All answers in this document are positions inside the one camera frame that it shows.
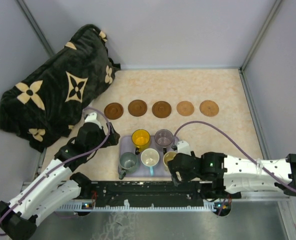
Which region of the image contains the cream yellow ceramic mug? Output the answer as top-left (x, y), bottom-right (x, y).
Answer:
top-left (162, 151), bottom-right (177, 172)

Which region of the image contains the dark brown wooden coaster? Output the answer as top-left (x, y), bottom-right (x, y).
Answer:
top-left (104, 102), bottom-right (124, 120)

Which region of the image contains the light woven rattan coaster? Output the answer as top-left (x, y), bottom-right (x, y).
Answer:
top-left (176, 101), bottom-right (195, 117)

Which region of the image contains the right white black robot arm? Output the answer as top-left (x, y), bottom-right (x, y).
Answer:
top-left (167, 152), bottom-right (296, 198)

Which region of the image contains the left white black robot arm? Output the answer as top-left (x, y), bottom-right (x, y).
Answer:
top-left (0, 122), bottom-right (120, 240)

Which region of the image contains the purple transparent mug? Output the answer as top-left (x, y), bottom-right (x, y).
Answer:
top-left (154, 129), bottom-right (174, 154)

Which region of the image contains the lavender plastic tray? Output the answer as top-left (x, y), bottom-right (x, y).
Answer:
top-left (119, 135), bottom-right (171, 178)

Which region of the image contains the grey ceramic mug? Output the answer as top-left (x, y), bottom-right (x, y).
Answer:
top-left (118, 152), bottom-right (140, 180)

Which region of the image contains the yellow transparent mug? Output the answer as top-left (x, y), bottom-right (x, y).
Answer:
top-left (131, 129), bottom-right (151, 155)

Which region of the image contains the black floral plush blanket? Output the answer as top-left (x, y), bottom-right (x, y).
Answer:
top-left (0, 24), bottom-right (121, 152)

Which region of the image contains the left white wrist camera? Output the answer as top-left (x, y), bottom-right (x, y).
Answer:
top-left (84, 112), bottom-right (102, 128)

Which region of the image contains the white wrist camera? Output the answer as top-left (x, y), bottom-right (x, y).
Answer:
top-left (176, 140), bottom-right (191, 156)
top-left (84, 112), bottom-right (102, 128)

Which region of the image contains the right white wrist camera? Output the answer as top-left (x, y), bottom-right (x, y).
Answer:
top-left (176, 140), bottom-right (191, 156)

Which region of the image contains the white mug blue handle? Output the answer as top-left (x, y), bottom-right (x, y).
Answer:
top-left (140, 148), bottom-right (160, 177)

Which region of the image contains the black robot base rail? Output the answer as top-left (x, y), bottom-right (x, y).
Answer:
top-left (62, 180), bottom-right (241, 208)

